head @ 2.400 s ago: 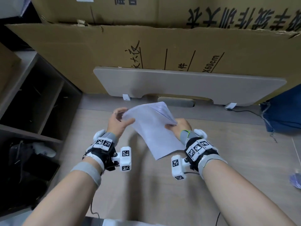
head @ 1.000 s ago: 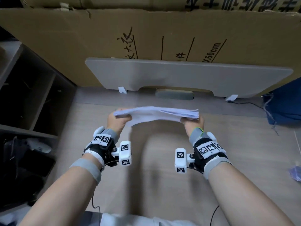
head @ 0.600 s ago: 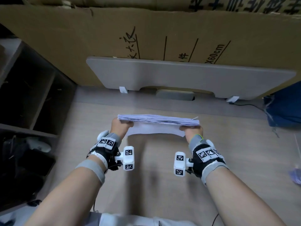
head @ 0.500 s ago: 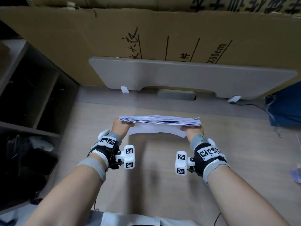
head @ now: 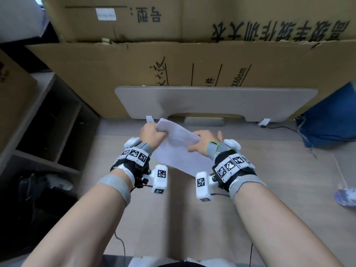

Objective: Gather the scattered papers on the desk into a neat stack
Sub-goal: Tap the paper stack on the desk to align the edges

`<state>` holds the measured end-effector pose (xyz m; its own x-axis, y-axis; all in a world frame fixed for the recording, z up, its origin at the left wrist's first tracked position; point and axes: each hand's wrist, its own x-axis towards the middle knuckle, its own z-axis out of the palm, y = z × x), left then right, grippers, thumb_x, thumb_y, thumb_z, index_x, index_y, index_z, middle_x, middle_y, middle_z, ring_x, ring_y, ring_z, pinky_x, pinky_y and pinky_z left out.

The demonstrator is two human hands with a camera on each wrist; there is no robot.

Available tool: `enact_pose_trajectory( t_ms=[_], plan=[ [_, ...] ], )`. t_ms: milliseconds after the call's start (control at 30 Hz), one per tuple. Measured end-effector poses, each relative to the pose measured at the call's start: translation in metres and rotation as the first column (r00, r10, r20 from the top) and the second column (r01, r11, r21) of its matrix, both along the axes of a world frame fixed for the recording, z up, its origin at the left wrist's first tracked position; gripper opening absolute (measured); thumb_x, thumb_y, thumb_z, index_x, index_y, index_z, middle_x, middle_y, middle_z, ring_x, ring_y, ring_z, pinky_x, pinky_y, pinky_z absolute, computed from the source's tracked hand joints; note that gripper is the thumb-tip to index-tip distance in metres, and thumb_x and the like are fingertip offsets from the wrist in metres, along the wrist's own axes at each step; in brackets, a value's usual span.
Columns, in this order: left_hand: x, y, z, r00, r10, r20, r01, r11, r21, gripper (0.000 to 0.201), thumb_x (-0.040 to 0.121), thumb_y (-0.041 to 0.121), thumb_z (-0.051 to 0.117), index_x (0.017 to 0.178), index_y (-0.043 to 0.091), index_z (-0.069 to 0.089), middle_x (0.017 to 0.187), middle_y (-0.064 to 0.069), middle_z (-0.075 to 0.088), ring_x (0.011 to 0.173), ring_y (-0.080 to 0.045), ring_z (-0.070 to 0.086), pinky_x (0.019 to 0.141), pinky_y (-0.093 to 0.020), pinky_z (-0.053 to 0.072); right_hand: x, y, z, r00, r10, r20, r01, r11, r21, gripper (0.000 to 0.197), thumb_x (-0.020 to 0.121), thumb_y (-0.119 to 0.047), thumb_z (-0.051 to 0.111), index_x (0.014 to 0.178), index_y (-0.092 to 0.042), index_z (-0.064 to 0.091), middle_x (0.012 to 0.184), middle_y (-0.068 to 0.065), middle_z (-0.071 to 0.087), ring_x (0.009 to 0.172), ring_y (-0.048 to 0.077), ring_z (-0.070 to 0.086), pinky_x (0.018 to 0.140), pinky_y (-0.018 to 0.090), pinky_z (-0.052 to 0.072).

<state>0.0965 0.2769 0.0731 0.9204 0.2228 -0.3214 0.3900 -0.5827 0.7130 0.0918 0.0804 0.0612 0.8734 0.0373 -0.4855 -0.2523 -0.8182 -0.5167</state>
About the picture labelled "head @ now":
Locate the person's left hand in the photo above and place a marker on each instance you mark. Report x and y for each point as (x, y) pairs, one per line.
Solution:
(150, 134)

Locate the person's right hand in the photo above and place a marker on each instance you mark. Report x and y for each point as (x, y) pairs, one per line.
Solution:
(207, 139)

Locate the person's left fingers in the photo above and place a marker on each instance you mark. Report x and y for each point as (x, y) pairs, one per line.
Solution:
(161, 135)

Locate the person's right thumb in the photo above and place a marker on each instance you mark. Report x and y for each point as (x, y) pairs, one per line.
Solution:
(194, 147)

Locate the white cloth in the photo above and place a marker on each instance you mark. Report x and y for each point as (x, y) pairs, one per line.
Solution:
(180, 147)

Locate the person's right forearm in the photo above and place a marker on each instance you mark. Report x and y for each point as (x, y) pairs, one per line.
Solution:
(278, 225)

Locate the person's left forearm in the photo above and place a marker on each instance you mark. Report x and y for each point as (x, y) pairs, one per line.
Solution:
(83, 222)

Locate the white clip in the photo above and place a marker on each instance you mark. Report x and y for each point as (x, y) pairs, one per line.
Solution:
(149, 119)
(264, 122)

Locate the cardboard box with handwriting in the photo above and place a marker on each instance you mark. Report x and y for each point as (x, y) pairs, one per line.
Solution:
(139, 75)

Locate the white game controller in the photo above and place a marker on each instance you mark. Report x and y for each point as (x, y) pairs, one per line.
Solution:
(59, 182)

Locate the wooden shelf unit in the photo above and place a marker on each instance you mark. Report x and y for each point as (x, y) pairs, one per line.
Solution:
(47, 130)

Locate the person's dark clothing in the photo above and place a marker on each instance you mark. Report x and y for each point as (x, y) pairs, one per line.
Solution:
(155, 261)

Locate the large printed cardboard box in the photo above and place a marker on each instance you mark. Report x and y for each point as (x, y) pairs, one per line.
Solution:
(194, 18)

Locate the blue denim cloth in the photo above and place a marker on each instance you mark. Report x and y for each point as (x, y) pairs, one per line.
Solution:
(331, 119)

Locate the black bag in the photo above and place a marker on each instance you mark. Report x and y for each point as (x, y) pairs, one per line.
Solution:
(27, 191)

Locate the thin white stick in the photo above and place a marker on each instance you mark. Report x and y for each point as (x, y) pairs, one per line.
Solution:
(340, 169)

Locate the white blue patterned shoe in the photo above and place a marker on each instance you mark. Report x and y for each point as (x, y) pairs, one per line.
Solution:
(346, 196)

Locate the black white wrist camera rig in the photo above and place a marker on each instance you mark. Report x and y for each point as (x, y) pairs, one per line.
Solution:
(136, 161)
(230, 166)

